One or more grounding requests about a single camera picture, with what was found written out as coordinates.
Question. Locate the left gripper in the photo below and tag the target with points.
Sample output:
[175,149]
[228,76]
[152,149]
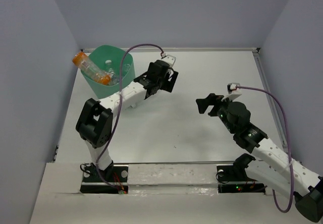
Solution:
[168,85]

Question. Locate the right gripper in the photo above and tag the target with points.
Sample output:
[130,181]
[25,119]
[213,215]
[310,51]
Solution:
[211,99]

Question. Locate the clear unlabeled bottle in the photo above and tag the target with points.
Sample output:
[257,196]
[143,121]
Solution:
[110,68]

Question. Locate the orange label bottle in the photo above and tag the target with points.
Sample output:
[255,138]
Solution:
[90,69]

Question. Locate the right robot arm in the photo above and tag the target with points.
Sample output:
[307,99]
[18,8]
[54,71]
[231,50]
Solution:
[268,163]

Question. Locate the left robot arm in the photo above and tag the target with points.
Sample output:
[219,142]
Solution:
[98,119]

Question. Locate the green plastic bin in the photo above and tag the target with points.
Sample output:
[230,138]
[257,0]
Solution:
[99,57]

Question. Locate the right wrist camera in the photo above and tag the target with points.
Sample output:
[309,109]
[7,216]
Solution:
[233,92]

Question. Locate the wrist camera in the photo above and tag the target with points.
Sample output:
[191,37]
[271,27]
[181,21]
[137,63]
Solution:
[169,59]
[233,92]

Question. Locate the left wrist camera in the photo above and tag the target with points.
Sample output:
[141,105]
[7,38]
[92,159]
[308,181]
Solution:
[169,59]

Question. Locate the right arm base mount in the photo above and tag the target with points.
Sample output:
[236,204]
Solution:
[233,178]

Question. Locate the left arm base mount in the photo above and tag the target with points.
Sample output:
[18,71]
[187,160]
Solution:
[111,181]

